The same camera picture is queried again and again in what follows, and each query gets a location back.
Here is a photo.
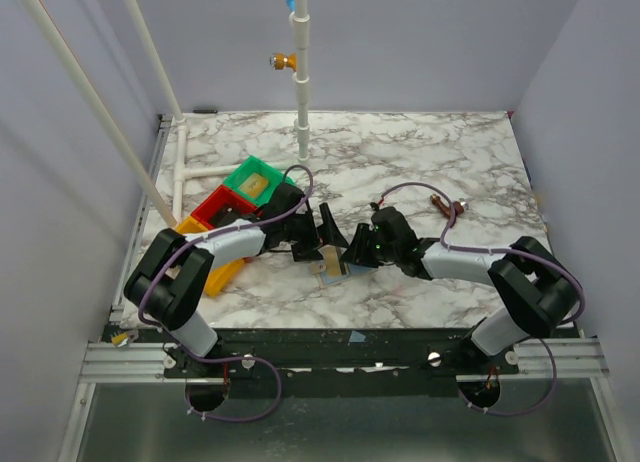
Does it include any yellow plastic bin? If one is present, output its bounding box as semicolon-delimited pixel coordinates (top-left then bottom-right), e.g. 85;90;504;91
174;216;246;298

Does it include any beige card holder wallet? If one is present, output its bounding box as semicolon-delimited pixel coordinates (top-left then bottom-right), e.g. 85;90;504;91
310;246;375;288

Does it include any white pvc pipe frame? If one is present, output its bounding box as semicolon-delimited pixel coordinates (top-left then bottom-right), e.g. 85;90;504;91
123;0;312;224

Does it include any black object in red bin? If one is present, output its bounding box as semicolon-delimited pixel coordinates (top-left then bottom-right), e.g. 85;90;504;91
209;206;242;228

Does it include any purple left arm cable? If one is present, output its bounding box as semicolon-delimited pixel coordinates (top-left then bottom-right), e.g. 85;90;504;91
137;164;315;424

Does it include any red plastic bin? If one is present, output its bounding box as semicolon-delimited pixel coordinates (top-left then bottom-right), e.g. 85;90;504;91
191;185;257;229

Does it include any green plastic bin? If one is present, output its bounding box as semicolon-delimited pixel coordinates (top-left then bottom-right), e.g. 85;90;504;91
223;156;284;206

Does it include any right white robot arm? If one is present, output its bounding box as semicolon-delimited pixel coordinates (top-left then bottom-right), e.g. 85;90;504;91
341;207;581;374

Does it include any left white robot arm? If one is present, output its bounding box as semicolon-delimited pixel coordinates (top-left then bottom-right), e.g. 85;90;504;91
123;182;348;377

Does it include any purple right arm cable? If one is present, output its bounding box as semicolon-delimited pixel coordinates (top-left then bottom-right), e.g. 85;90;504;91
377;181;586;416

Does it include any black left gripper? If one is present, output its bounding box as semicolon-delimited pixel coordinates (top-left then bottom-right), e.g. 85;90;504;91
282;204;349;263

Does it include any white slanted pole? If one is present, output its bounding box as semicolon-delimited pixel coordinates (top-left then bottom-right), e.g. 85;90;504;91
19;0;178;227

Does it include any black table front rail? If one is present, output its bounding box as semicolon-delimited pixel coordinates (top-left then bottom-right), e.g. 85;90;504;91
164;328;519;398

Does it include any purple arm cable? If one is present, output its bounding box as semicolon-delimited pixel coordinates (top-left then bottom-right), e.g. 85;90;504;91
377;181;586;416
137;164;315;424

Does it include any orange knob on pipe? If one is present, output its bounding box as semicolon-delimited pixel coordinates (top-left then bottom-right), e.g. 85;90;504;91
269;53;297;72

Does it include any yellow card in green bin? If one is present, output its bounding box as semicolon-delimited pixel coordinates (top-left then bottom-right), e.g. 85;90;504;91
239;173;269;199

